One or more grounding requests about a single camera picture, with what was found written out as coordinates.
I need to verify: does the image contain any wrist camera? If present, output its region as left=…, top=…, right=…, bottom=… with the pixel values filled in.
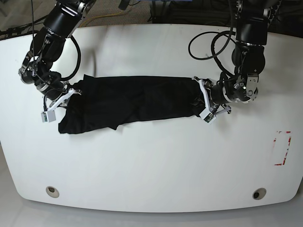
left=41, top=111, right=56, bottom=122
left=199, top=109, right=216, bottom=124

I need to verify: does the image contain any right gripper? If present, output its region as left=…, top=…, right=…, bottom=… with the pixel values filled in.
left=41, top=81, right=82, bottom=113

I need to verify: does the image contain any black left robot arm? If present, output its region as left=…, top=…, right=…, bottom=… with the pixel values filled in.
left=193, top=0, right=279, bottom=123

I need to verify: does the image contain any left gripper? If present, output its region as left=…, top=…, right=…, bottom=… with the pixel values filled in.
left=191, top=76, right=232, bottom=116

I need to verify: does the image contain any black cable loop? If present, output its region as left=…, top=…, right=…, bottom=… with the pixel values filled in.
left=188, top=30, right=237, bottom=61

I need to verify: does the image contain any left table cable grommet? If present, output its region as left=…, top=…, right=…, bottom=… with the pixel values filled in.
left=46, top=186, right=60, bottom=198

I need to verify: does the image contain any red tape rectangle marking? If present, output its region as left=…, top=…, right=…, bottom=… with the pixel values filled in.
left=272, top=131, right=292, bottom=166

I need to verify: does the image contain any right table cable grommet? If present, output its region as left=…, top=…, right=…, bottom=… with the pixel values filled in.
left=252, top=188, right=267, bottom=200

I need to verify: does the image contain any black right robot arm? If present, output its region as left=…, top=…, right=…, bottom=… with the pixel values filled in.
left=18, top=0, right=95, bottom=113

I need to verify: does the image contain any table cable grommet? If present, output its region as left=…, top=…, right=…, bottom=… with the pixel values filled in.
left=252, top=188, right=267, bottom=200
left=46, top=186, right=60, bottom=198

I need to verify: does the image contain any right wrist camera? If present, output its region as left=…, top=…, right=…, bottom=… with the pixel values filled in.
left=41, top=111, right=56, bottom=122

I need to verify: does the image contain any black T-shirt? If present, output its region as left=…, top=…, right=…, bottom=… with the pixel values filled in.
left=58, top=75, right=205, bottom=134

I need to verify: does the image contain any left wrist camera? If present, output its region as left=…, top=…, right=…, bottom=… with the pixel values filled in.
left=199, top=109, right=216, bottom=124

